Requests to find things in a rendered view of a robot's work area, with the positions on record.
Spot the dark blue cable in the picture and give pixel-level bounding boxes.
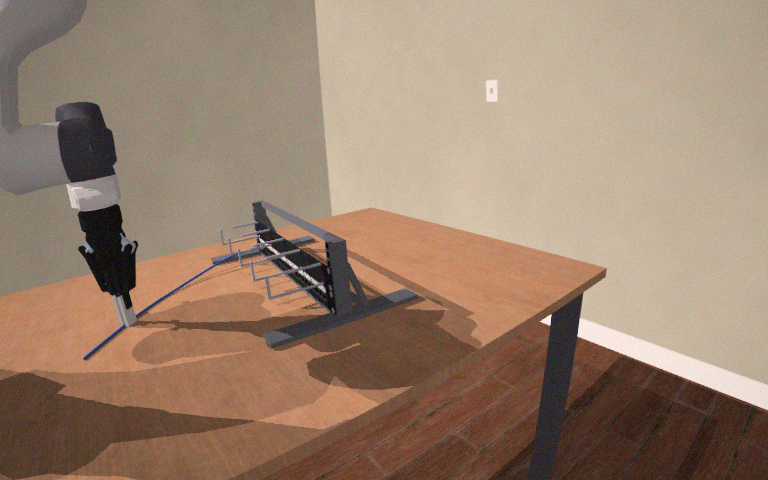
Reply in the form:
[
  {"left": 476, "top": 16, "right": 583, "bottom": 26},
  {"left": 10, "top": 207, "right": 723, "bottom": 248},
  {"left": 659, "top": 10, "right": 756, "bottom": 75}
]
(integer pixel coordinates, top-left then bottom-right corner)
[{"left": 83, "top": 254, "right": 238, "bottom": 360}]

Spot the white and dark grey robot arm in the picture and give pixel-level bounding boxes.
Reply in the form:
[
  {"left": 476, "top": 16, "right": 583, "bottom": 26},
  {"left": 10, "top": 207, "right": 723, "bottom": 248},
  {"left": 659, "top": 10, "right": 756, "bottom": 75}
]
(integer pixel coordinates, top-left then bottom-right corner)
[{"left": 0, "top": 0, "right": 122, "bottom": 211}]

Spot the grey metal rack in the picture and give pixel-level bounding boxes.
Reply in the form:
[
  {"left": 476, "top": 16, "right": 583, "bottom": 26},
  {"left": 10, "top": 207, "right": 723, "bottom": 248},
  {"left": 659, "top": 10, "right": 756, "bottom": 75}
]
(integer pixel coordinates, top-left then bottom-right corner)
[{"left": 211, "top": 200, "right": 418, "bottom": 349}]

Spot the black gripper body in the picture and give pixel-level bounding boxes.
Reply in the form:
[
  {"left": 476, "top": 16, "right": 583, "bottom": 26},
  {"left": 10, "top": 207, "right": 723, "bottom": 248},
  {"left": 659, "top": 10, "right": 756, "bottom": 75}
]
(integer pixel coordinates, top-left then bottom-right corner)
[{"left": 78, "top": 204, "right": 126, "bottom": 257}]

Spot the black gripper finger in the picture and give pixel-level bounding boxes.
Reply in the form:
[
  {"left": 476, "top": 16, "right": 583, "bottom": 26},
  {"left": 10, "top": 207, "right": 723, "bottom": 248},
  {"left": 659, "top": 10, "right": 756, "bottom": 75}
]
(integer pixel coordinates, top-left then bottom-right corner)
[
  {"left": 102, "top": 233, "right": 138, "bottom": 327},
  {"left": 78, "top": 240, "right": 125, "bottom": 326}
]

